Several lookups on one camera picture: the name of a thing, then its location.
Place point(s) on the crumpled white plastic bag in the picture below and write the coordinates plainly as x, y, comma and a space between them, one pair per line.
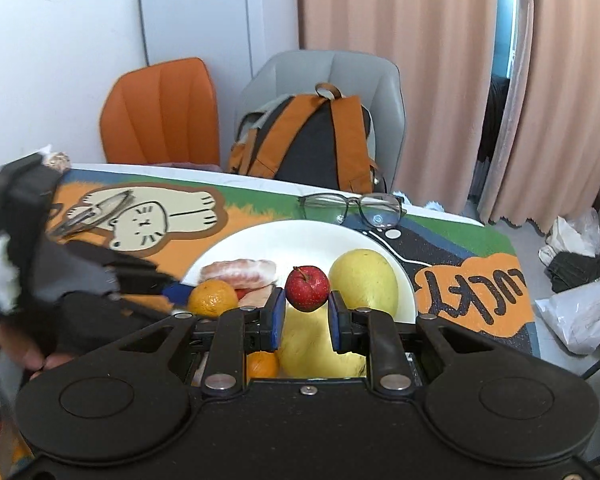
572, 235

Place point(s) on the orange padded chair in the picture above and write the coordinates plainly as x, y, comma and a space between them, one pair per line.
160, 110

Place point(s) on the small red apple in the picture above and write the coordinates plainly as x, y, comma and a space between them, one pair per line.
307, 285

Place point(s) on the white refrigerator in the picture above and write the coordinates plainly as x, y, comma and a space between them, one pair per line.
195, 10

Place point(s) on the dark frame glasses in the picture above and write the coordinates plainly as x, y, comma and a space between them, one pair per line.
352, 207

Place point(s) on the peeled pink pomelo segment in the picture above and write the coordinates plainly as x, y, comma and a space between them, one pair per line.
237, 270
254, 299

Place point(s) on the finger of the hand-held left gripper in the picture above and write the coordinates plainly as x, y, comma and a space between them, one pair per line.
177, 294
125, 265

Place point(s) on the large yellow mango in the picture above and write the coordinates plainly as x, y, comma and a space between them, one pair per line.
310, 347

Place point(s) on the person's left hand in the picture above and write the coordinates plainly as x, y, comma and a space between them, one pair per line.
47, 364

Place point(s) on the orange tangerine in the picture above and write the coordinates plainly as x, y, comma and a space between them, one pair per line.
212, 300
262, 364

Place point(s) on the white ceramic bowl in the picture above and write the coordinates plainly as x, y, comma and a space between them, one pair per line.
260, 240

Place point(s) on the green yellow pear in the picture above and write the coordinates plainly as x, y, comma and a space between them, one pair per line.
362, 280

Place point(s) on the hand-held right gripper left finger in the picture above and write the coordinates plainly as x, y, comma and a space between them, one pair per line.
278, 317

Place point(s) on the orange and grey backpack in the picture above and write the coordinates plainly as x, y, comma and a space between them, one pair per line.
310, 145

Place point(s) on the dark clothing pile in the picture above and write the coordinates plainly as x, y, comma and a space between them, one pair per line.
577, 272

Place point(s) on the large white plastic bag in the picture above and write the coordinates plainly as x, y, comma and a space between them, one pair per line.
580, 315

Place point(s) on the pink curtain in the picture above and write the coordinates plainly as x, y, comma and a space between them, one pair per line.
565, 85
395, 60

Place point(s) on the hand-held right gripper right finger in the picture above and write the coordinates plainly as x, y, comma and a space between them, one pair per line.
336, 320

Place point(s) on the grey padded chair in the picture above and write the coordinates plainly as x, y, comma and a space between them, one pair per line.
330, 67

